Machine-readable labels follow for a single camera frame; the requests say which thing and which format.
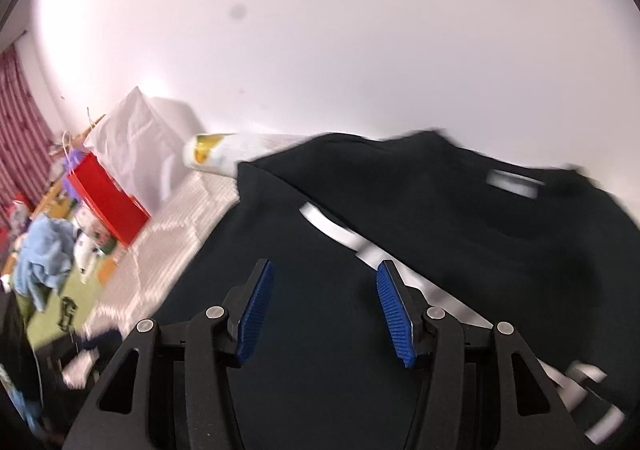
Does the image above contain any bed with beige patterned cover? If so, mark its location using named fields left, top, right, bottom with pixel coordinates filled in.
left=62, top=169, right=242, bottom=388

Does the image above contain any white bolster with yellow print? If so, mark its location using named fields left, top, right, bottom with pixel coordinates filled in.
left=182, top=131, right=303, bottom=179

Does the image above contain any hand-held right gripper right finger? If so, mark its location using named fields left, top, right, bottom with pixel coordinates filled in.
left=376, top=260, right=597, bottom=450

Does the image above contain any black t-shirt with white print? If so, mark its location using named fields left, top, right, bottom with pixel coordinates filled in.
left=150, top=130, right=640, bottom=450

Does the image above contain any red box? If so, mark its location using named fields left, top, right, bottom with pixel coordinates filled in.
left=66, top=152, right=152, bottom=247

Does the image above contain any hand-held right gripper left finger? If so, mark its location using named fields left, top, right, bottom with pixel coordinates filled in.
left=62, top=259, right=275, bottom=450

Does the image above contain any pink striped curtain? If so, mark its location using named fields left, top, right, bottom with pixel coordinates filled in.
left=0, top=42, right=57, bottom=227

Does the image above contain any green floor mat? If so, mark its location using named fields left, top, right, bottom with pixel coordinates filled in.
left=22, top=257, right=118, bottom=348

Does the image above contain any wooden stick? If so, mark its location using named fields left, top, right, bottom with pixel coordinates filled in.
left=50, top=114, right=107, bottom=157

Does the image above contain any purple bag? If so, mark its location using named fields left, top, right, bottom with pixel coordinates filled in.
left=61, top=149, right=87, bottom=177

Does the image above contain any light blue cloth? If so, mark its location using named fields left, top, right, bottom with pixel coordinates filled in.
left=13, top=217, right=77, bottom=315

